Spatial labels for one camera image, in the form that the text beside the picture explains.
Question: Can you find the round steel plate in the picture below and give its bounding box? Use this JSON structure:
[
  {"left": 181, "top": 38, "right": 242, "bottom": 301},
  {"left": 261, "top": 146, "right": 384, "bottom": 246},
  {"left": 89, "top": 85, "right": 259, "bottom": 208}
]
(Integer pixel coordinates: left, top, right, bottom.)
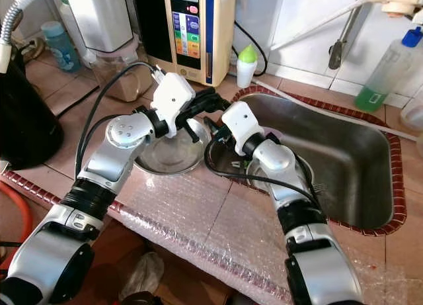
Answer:
[{"left": 135, "top": 120, "right": 209, "bottom": 175}]

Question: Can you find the small white bottle green cap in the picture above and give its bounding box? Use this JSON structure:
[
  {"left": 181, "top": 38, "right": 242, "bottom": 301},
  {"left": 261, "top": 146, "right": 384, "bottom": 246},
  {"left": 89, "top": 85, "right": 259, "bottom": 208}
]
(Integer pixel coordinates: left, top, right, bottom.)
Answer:
[{"left": 236, "top": 45, "right": 258, "bottom": 89}]

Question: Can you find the cream black water ionizer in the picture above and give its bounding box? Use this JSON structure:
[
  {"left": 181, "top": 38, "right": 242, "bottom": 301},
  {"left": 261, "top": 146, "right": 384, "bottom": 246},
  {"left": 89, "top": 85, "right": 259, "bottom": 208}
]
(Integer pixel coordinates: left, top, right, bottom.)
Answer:
[{"left": 132, "top": 0, "right": 237, "bottom": 86}]

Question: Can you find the clear bubble wrap sheet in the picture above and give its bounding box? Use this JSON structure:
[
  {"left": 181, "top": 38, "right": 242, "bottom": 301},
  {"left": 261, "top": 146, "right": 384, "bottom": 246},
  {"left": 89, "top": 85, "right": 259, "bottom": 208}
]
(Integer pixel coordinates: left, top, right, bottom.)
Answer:
[{"left": 106, "top": 166, "right": 423, "bottom": 305}]

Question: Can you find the glass jar with brown powder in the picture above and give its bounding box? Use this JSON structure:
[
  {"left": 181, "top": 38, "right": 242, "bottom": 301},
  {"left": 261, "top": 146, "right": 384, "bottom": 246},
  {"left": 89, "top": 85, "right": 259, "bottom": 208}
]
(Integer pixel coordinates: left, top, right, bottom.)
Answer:
[{"left": 91, "top": 44, "right": 139, "bottom": 102}]

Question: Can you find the thin white tube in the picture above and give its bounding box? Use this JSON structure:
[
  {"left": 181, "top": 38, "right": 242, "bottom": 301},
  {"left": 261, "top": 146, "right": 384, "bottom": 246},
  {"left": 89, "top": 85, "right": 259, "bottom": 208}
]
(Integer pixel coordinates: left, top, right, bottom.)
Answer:
[{"left": 258, "top": 80, "right": 404, "bottom": 127}]

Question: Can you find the stainless steel sink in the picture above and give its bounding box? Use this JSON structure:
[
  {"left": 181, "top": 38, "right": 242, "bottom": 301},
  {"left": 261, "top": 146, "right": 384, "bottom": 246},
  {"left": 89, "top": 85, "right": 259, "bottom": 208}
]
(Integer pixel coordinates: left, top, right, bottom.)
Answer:
[{"left": 205, "top": 85, "right": 407, "bottom": 236}]

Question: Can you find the white water filter unit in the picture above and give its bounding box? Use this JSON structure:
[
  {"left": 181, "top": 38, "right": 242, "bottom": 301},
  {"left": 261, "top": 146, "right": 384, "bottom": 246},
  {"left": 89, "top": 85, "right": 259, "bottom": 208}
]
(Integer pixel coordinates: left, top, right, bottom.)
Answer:
[{"left": 63, "top": 0, "right": 133, "bottom": 53}]

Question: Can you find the teal plastic bottle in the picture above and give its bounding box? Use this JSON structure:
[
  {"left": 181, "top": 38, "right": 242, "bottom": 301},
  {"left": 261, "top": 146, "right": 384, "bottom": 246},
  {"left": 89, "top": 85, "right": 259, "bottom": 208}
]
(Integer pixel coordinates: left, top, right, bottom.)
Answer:
[{"left": 41, "top": 22, "right": 80, "bottom": 73}]

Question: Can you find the white jug with green cap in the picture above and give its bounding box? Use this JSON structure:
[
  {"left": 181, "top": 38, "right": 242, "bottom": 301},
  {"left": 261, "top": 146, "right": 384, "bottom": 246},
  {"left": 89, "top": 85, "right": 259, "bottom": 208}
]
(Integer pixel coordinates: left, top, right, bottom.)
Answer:
[{"left": 58, "top": 0, "right": 90, "bottom": 54}]

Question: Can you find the black kettle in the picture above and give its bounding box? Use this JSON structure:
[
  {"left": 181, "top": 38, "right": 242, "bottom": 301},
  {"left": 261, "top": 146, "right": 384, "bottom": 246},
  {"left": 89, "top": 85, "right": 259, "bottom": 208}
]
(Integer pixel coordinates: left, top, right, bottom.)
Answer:
[{"left": 0, "top": 46, "right": 63, "bottom": 171}]

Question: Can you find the blue capped green soap bottle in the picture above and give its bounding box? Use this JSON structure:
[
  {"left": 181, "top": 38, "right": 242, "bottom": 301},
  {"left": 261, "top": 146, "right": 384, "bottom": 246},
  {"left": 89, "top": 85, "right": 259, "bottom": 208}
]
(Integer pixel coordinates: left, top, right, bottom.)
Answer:
[{"left": 355, "top": 27, "right": 423, "bottom": 112}]

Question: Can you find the clear plastic cup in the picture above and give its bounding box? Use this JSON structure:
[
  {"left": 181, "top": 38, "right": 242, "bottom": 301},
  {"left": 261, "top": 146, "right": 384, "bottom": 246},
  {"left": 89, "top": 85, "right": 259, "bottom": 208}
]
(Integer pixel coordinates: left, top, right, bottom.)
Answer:
[{"left": 400, "top": 97, "right": 423, "bottom": 130}]

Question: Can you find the cream faucet with white spout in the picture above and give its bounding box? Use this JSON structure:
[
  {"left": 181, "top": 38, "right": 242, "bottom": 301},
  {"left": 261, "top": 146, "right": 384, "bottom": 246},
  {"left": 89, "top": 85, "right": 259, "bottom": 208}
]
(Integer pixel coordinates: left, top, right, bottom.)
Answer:
[{"left": 271, "top": 0, "right": 423, "bottom": 51}]

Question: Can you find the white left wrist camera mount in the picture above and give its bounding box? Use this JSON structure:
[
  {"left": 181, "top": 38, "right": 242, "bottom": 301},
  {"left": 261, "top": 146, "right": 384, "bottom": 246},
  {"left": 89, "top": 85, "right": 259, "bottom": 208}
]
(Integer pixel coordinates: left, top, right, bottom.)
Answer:
[{"left": 151, "top": 72, "right": 196, "bottom": 137}]

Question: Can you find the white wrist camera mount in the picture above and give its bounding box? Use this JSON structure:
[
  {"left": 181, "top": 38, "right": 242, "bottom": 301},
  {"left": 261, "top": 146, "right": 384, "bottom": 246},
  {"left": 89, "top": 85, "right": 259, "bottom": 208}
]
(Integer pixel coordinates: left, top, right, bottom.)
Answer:
[
  {"left": 151, "top": 72, "right": 196, "bottom": 137},
  {"left": 221, "top": 101, "right": 265, "bottom": 155}
]

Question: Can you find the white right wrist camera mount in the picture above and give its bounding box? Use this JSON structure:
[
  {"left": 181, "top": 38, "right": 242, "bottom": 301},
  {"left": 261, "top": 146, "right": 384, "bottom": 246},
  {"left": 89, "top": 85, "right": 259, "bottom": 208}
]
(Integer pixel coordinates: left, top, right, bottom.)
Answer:
[{"left": 221, "top": 101, "right": 265, "bottom": 155}]

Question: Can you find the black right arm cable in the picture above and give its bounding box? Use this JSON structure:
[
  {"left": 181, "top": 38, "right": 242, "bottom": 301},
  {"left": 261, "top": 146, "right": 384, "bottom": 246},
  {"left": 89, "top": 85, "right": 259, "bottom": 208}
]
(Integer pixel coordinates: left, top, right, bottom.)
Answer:
[{"left": 204, "top": 140, "right": 325, "bottom": 206}]

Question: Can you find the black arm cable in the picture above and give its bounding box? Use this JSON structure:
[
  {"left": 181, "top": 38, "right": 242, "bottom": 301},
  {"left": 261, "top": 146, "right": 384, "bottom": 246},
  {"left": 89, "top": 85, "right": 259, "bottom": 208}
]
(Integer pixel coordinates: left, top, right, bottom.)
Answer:
[
  {"left": 76, "top": 62, "right": 163, "bottom": 180},
  {"left": 204, "top": 140, "right": 325, "bottom": 206}
]

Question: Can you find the black power cord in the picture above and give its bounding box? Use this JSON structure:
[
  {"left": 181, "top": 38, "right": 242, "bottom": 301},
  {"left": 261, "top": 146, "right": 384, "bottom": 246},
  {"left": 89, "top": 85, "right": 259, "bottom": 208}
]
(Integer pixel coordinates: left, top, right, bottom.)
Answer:
[{"left": 235, "top": 21, "right": 268, "bottom": 76}]

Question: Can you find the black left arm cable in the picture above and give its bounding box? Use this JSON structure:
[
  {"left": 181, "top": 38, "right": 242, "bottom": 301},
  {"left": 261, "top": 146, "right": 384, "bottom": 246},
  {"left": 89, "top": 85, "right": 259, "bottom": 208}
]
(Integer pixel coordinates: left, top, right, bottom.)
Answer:
[{"left": 76, "top": 62, "right": 163, "bottom": 180}]

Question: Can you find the steel pipe with handle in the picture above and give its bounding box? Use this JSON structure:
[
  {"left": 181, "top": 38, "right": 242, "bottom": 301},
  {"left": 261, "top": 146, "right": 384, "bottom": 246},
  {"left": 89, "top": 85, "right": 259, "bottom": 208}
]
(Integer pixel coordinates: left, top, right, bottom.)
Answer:
[{"left": 328, "top": 0, "right": 371, "bottom": 69}]

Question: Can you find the grey flexible hose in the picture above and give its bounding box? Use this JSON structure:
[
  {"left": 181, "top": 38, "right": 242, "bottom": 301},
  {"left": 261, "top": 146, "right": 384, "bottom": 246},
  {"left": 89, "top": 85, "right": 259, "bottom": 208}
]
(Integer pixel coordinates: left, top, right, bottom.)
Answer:
[{"left": 0, "top": 0, "right": 54, "bottom": 74}]

